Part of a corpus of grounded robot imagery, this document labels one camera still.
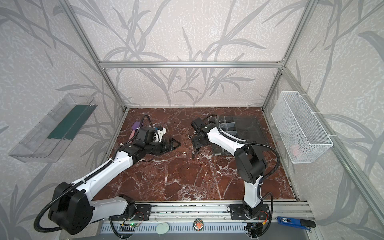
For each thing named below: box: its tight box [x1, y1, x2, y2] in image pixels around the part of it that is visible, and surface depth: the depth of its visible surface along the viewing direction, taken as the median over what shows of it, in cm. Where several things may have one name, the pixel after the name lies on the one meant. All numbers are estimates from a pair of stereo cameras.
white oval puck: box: [156, 223, 170, 235], surface depth 70 cm
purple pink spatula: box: [128, 121, 141, 140], surface depth 110 cm
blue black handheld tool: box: [275, 216, 316, 230], surface depth 70 cm
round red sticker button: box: [193, 218, 204, 232], surface depth 72 cm
